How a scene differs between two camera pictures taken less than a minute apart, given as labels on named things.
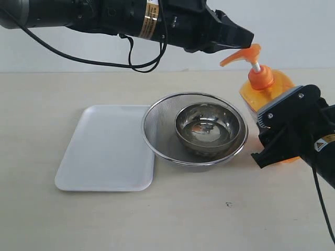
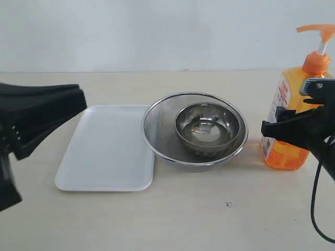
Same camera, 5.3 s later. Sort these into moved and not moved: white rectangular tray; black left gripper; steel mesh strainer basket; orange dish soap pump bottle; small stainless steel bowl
Moved: black left gripper; orange dish soap pump bottle
Not moved: white rectangular tray; small stainless steel bowl; steel mesh strainer basket
